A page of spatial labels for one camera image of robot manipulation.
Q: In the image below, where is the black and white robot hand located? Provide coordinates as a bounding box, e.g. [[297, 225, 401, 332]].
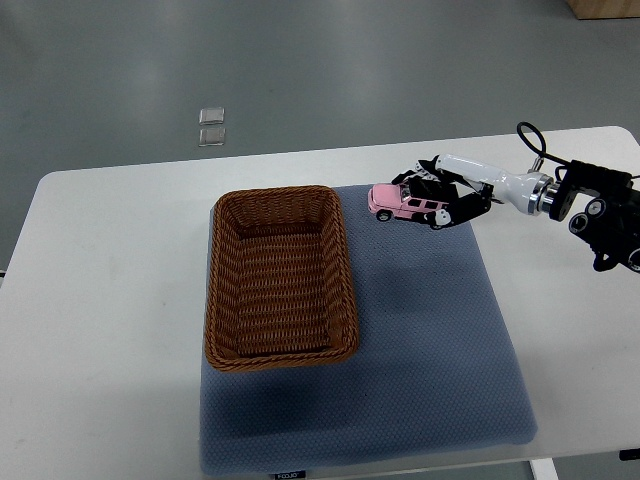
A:
[[392, 154, 553, 230]]

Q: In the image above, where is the pink toy car black roof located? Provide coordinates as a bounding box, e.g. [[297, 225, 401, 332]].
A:
[[367, 181, 449, 223]]

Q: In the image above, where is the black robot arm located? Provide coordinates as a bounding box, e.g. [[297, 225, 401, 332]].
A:
[[541, 160, 639, 273]]

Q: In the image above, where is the brown wicker basket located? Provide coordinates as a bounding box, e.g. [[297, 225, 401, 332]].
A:
[[203, 185, 359, 373]]

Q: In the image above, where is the blue-grey textured mat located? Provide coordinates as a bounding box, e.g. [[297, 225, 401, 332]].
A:
[[200, 185, 537, 477]]

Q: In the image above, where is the wooden box corner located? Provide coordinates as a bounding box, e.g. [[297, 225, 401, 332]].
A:
[[566, 0, 640, 20]]

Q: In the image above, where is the upper metal floor plate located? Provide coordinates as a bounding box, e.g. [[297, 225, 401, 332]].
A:
[[199, 107, 225, 125]]

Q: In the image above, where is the white table leg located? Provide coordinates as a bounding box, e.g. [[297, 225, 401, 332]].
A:
[[529, 458, 559, 480]]

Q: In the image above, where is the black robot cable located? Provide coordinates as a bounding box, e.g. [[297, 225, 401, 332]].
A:
[[516, 121, 574, 174]]

